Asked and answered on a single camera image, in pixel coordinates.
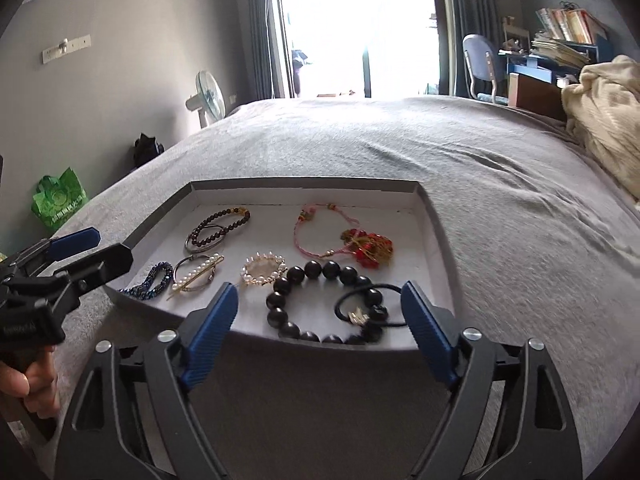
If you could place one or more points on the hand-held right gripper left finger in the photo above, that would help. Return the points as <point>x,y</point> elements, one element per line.
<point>212,330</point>

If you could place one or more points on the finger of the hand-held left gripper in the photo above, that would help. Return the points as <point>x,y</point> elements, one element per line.
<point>107,262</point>
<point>75,241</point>

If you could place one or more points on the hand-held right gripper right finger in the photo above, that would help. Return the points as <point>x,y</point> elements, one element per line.
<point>425,330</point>

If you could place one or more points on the pearl gold bangle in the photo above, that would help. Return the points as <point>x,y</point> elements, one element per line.
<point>200,269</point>

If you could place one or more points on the thin metal bangle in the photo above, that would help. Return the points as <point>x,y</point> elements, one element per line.
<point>188,242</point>

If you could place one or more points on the grey cardboard box tray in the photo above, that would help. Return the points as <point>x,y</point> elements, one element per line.
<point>280,215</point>

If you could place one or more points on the person's left hand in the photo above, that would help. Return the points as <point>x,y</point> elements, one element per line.
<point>35,385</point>

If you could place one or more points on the green plastic bag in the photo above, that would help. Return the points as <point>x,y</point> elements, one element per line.
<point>57,200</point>

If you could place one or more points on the black bag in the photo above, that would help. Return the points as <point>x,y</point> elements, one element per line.
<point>147,150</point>

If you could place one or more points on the white standing fan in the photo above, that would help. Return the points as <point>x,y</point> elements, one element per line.
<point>210,91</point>

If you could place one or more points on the brown wooden cabinet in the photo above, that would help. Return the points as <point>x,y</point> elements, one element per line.
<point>537,95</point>

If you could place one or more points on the dark balcony object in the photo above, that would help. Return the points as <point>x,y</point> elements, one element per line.
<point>299,72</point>

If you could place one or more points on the grey curtain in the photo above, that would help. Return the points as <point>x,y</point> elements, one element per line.
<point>260,35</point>
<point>475,0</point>

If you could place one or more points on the blue chair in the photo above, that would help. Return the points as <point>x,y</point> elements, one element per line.
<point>477,55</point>

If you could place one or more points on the cluttered desk with books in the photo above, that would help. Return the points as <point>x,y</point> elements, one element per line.
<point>537,72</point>

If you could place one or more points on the cream blanket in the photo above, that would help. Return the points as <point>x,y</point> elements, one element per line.
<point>605,110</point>

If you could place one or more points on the stack of papers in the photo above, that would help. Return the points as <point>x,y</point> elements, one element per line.
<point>557,52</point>

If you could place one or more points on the glass balcony door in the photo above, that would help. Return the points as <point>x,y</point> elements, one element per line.
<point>360,20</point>

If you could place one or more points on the row of books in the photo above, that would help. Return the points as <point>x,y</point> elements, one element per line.
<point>570,25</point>

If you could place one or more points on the white wall plate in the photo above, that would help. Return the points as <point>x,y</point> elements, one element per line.
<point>65,49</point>

